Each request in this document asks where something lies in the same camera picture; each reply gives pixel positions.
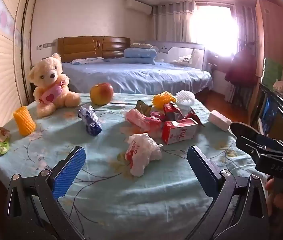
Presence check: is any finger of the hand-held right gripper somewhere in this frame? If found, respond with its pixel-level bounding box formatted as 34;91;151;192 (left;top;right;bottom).
236;135;265;159
259;134;283;155

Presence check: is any red milk carton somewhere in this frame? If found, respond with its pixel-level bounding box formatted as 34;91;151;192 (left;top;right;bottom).
162;117;199;145

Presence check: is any bright window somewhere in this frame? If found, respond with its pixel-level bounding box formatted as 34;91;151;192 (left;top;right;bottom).
195;4;239;55

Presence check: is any cream teddy bear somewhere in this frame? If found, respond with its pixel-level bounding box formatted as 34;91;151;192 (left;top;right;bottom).
28;53;81;117

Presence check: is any wooden headboard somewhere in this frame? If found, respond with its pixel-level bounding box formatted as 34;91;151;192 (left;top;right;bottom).
58;36;131;63

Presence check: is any yellow snack wrapper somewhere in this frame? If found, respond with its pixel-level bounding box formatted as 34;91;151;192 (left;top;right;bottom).
134;100;153;117

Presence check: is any round trash bin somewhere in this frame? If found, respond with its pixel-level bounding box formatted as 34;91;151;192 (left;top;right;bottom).
229;121;261;142

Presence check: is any stack of green boxes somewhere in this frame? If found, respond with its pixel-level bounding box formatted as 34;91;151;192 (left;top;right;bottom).
264;57;283;83

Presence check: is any small beige pillow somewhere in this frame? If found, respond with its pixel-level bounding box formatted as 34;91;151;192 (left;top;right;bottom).
130;43;152;50

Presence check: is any pink plastic bag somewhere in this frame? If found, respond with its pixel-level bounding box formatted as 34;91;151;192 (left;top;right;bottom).
125;109;164;133

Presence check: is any white printed pillow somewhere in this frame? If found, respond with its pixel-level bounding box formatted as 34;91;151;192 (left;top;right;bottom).
73;57;104;65

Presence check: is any yellow foam fruit net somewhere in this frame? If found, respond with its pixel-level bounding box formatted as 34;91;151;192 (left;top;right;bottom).
153;91;177;110

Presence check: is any black glass cabinet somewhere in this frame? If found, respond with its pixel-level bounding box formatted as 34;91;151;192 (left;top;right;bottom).
258;82;283;143

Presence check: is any bed with blue sheet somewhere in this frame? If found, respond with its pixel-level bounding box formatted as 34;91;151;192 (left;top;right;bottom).
61;55;213;97

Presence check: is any blue snack wrapper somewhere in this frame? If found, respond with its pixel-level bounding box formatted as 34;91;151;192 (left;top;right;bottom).
78;105;102;137

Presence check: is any white foam fruit net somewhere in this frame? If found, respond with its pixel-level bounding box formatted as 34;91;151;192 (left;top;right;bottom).
176;90;196;107

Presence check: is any white sliding closet door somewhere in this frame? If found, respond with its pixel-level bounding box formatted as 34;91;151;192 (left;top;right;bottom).
0;0;38;140

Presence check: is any floral light green tablecloth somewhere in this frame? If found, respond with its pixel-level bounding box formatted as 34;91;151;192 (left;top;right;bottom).
0;92;264;240

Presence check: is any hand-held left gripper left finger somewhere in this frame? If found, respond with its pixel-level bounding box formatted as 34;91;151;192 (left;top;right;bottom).
5;146;86;240

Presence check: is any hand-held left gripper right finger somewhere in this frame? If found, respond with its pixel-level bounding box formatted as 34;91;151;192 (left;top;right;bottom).
187;145;270;240

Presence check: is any grey patterned curtain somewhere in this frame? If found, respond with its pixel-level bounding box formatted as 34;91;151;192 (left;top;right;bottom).
152;0;196;43
232;5;253;104

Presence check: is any grey bed guard rail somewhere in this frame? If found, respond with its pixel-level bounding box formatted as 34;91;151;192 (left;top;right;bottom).
134;41;206;70

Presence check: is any red snack bag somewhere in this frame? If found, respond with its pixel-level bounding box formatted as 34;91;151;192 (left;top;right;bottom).
162;102;205;127

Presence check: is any folded blue quilt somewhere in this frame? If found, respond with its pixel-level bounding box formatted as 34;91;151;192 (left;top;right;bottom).
123;48;158;65

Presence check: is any wooden wardrobe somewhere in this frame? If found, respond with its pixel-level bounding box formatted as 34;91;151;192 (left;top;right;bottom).
254;0;283;78

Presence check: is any dark red coat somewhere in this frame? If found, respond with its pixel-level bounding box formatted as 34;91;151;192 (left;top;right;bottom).
225;49;258;88

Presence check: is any white air conditioner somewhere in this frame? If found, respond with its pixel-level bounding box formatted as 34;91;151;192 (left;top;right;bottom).
125;0;152;14

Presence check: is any white red-printed plastic bag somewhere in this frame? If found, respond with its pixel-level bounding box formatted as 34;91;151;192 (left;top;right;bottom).
124;133;164;177

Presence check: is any yellow corn toy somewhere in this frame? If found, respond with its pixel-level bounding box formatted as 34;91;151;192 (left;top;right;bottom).
13;106;36;136

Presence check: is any red yellow apple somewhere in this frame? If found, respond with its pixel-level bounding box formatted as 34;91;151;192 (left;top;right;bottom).
90;82;114;106

